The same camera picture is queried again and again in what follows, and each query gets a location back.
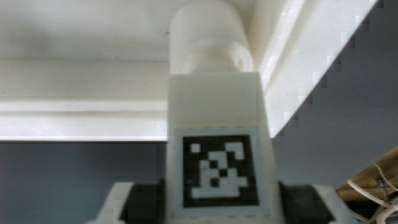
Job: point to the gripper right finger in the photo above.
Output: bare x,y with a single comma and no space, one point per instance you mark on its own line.
312,205

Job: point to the white L-shaped fence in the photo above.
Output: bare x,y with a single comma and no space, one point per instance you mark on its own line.
312,26

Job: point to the white square tabletop part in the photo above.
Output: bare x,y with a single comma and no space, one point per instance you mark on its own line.
83,69

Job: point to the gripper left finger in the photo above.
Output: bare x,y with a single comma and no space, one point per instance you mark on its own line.
133,204

